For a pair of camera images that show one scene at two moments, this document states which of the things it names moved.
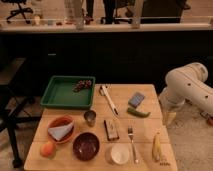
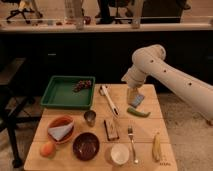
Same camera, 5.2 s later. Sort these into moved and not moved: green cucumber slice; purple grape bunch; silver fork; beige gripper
Moved: beige gripper
Not moved: green cucumber slice; purple grape bunch; silver fork
